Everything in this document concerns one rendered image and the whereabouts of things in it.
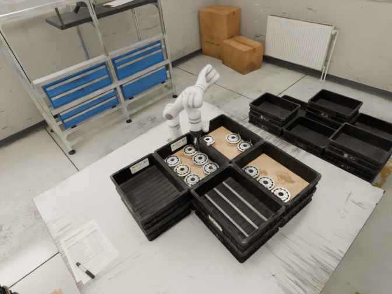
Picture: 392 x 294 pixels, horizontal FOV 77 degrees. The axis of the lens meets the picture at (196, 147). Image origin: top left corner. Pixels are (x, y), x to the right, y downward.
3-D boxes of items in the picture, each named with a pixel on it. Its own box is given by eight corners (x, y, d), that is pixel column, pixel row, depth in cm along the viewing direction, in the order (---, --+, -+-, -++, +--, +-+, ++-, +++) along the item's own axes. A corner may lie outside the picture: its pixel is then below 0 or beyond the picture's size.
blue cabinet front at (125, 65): (124, 100, 326) (111, 58, 288) (167, 79, 359) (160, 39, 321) (125, 100, 324) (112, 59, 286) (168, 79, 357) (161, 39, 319)
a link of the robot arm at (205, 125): (208, 132, 133) (207, 123, 129) (188, 132, 135) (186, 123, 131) (209, 122, 140) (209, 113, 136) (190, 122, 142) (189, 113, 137)
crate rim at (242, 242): (189, 192, 135) (189, 189, 133) (230, 165, 147) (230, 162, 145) (242, 247, 110) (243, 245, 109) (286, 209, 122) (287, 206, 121)
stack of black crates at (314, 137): (277, 154, 254) (282, 129, 231) (293, 140, 268) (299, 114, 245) (314, 175, 231) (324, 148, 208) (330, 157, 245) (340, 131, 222)
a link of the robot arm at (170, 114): (182, 94, 156) (185, 86, 163) (159, 116, 174) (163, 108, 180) (193, 103, 160) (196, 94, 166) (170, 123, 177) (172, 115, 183)
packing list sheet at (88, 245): (56, 242, 142) (56, 242, 142) (93, 217, 153) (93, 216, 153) (80, 287, 123) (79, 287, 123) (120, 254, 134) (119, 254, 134)
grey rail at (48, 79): (30, 87, 251) (27, 83, 248) (162, 35, 328) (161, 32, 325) (32, 90, 245) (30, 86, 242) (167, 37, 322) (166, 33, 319)
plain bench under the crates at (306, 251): (74, 246, 215) (31, 199, 168) (206, 150, 288) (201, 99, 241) (202, 467, 123) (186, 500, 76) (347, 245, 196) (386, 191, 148)
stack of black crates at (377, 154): (314, 175, 231) (328, 139, 200) (330, 158, 245) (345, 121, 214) (360, 200, 208) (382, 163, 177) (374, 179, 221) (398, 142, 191)
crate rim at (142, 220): (109, 178, 148) (108, 175, 146) (153, 154, 160) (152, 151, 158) (141, 224, 123) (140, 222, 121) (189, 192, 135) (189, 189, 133)
